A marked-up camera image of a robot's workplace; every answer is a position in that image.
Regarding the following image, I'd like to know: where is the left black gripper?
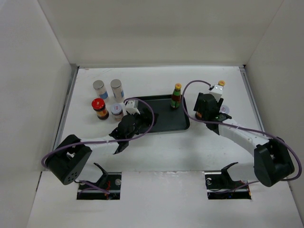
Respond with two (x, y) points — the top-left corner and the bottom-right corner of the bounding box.
(126, 108), (158, 141)

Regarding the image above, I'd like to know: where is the white lid small jar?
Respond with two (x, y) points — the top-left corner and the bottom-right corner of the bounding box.
(110, 104), (124, 122)

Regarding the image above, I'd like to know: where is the green sauce bottle yellow cap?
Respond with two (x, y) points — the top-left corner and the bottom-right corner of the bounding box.
(171, 83), (182, 109)

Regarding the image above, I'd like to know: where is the spice jar silver lid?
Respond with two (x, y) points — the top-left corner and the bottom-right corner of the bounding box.
(110, 79), (124, 103)

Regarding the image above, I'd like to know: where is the red lid sauce jar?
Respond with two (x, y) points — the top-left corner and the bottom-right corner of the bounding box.
(91, 98), (109, 120)

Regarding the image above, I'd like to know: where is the spice jar blue label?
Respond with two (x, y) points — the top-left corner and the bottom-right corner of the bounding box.
(93, 80), (109, 103)

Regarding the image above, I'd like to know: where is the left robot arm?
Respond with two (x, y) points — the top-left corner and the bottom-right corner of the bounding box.
(42, 108), (158, 185)

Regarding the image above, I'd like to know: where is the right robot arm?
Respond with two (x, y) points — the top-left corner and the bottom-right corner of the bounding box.
(194, 93), (295, 187)

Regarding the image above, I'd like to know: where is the black plastic tray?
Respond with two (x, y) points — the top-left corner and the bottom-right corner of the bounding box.
(138, 95), (190, 133)

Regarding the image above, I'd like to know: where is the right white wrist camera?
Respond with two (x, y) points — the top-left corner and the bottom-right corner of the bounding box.
(209, 85), (224, 102)

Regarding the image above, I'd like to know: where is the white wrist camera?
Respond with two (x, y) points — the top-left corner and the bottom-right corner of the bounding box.
(125, 100), (140, 114)
(209, 85), (224, 102)

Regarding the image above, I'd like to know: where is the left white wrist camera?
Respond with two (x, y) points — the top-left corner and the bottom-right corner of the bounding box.
(125, 100), (140, 114)

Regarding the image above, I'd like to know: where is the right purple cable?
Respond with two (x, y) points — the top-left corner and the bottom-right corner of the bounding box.
(181, 79), (300, 182)

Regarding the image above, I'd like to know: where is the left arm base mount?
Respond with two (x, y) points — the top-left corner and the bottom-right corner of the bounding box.
(75, 162), (122, 200)

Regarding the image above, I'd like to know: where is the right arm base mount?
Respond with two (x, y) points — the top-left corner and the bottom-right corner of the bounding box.
(204, 162), (251, 200)

